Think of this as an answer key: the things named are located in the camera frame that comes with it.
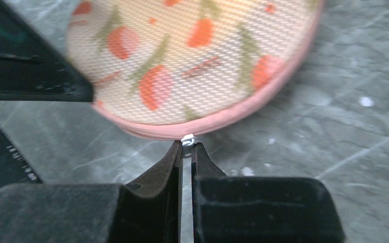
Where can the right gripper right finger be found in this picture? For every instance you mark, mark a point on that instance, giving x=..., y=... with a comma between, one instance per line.
x=259, y=209

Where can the floral pink laundry bag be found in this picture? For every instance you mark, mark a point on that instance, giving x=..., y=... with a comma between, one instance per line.
x=163, y=70

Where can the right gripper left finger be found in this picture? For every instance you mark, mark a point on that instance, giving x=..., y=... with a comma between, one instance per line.
x=148, y=209

